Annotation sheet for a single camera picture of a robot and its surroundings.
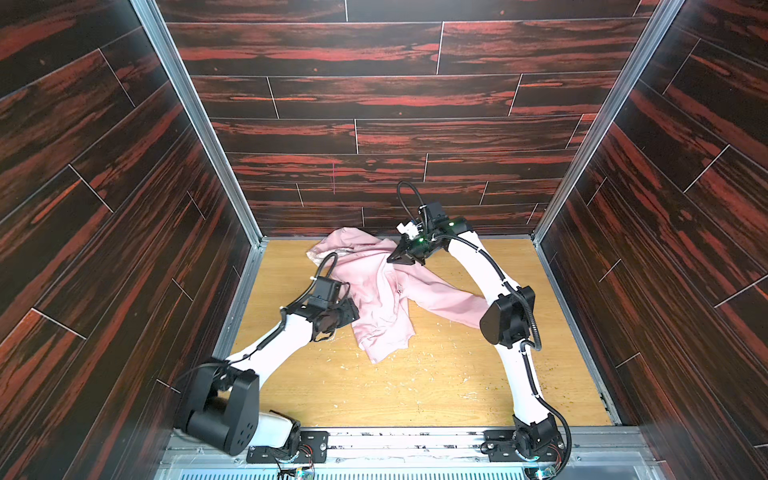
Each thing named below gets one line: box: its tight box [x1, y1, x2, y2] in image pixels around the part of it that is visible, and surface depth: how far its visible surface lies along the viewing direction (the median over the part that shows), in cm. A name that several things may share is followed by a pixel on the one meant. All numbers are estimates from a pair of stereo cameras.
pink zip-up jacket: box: [306, 228, 489, 363], surface depth 97 cm
